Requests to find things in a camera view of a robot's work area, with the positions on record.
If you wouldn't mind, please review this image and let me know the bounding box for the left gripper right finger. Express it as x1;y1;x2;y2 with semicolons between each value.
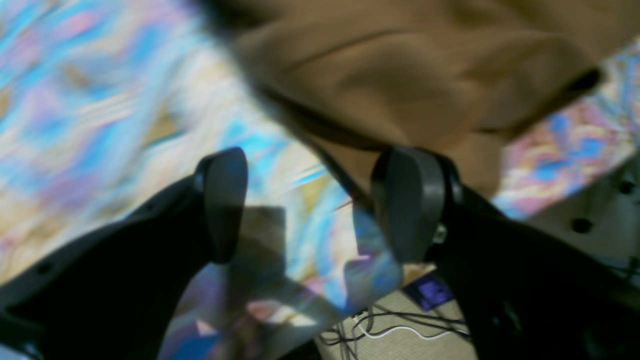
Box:
371;146;640;360

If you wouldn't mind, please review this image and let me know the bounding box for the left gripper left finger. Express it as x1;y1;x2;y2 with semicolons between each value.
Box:
1;146;249;360

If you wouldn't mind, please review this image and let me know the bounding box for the brown t-shirt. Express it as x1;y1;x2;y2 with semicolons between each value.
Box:
205;0;640;197

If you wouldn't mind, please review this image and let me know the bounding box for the patterned tablecloth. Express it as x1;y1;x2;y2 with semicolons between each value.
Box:
0;0;640;360

